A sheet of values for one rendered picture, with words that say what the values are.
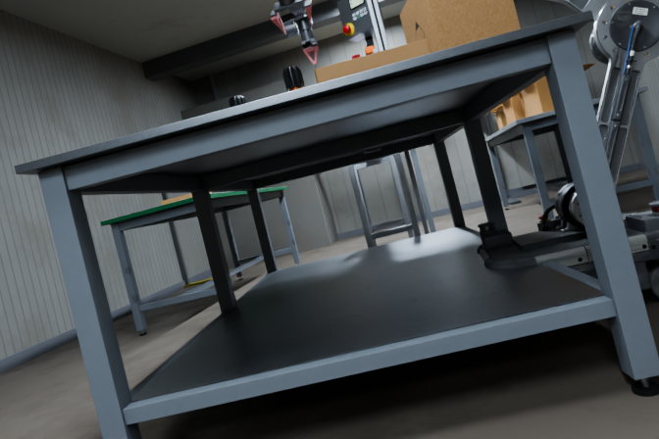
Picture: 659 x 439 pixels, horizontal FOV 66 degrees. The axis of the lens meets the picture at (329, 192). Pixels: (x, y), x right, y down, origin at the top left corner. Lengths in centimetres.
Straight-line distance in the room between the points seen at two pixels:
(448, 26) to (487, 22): 11
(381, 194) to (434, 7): 542
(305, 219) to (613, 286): 541
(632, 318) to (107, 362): 118
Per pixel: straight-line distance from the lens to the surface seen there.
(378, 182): 680
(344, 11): 251
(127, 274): 364
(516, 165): 685
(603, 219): 123
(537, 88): 366
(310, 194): 639
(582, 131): 122
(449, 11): 152
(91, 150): 126
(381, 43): 239
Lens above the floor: 58
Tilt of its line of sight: 1 degrees up
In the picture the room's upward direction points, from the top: 14 degrees counter-clockwise
